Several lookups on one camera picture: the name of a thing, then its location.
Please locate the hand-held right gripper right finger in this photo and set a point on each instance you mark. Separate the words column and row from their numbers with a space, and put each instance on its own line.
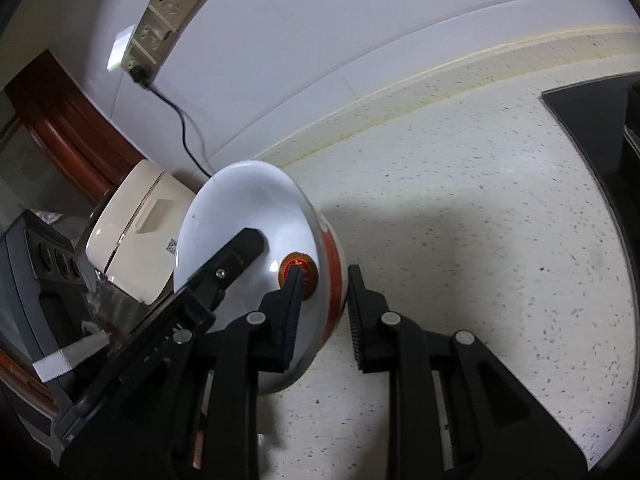
column 356, row 325

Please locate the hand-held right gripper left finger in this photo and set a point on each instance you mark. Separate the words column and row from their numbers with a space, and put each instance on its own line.
column 295, row 310

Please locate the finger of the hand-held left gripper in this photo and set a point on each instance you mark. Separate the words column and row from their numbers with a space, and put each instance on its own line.
column 230, row 265

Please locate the white bowl with red band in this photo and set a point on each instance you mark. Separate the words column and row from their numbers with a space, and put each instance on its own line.
column 235, row 200

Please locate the clear plastic bag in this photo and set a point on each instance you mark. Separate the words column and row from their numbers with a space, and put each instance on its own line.
column 115, row 305

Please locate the white paper strip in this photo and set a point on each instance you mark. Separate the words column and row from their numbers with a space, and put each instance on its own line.
column 70, row 357

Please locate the cream electric rice cooker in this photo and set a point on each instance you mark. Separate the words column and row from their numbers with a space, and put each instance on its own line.
column 135, row 240

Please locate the grey appliance with round dials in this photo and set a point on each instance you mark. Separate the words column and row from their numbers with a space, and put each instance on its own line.
column 50, row 265

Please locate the glass door panel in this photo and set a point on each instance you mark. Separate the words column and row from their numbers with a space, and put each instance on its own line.
column 30, row 170

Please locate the black glass stove top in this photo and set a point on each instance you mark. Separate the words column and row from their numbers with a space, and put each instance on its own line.
column 600, row 125

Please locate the wooden door frame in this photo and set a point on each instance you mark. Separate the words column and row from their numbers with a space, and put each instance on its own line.
column 65, row 125

